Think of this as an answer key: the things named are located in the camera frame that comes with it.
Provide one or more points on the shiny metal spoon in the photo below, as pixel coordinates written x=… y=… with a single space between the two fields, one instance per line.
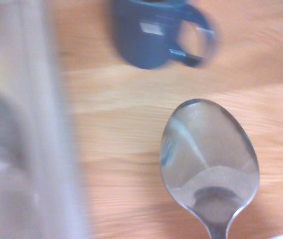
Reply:
x=209 y=159

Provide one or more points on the stainless steel sink basin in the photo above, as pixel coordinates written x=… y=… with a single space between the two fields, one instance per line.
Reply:
x=31 y=149

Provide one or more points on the dark blue mug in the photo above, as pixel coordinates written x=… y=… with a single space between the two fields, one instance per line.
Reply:
x=141 y=37

